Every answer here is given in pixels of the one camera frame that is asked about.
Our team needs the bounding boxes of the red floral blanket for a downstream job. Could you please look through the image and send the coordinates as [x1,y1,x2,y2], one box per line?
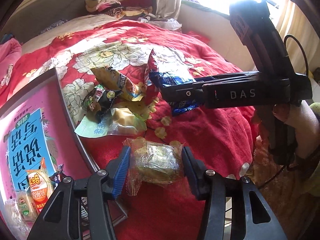
[0,20,260,240]

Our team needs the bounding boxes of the red snack packet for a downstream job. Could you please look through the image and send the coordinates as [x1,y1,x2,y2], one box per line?
[144,48,163,105]

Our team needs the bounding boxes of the orange rice cracker packet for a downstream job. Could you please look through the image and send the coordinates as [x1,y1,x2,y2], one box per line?
[26,157,57,215]

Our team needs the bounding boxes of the white plastic bag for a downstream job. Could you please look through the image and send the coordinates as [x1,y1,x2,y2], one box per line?
[139,16,183,32]

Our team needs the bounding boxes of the pink quilt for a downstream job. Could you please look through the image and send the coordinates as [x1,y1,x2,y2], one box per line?
[0,39,23,90]

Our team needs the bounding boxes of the clear pastry packet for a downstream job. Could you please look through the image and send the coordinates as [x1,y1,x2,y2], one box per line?
[122,137,185,197]

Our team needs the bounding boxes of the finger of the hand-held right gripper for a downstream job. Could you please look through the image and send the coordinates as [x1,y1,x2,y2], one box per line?
[159,79,208,108]

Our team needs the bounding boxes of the blue snack packet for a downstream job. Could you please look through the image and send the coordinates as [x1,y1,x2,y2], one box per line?
[149,70,202,117]

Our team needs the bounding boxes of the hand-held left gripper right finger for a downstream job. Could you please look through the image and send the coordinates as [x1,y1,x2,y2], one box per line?
[182,146,288,240]

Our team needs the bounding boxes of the stack of folded clothes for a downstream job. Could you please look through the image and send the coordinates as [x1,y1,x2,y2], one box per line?
[85,0,157,18]

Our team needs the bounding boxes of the person's right hand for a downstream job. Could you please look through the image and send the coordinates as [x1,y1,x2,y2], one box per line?
[272,102,317,140]

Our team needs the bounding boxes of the brown fuzzy blanket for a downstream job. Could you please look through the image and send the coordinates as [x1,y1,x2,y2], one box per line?
[240,130,320,240]

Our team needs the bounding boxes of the yellow snack packet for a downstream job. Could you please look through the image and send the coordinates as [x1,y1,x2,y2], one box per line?
[90,66,147,103]

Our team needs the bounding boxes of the beige bed sheet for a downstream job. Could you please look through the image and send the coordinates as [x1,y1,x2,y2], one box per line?
[21,14,120,55]

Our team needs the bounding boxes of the grey headboard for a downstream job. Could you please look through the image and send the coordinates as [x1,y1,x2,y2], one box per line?
[4,0,93,41]

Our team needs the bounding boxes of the pale green clear snack packet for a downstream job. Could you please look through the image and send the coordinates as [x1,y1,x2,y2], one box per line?
[74,107,148,139]

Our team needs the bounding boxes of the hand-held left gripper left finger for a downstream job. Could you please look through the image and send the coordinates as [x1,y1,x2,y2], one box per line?
[26,145,132,240]

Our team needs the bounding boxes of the person's right forearm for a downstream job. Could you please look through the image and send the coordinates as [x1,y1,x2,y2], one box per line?
[296,100,320,198]

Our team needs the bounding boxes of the grey tray with pink print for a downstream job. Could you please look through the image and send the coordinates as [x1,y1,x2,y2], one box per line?
[0,67,129,240]

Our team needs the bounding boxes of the round cracker packet green label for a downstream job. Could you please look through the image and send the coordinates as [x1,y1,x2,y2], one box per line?
[4,190,38,235]

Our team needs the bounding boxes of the black and green snack packet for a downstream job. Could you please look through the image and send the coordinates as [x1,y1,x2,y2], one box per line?
[85,85,123,124]

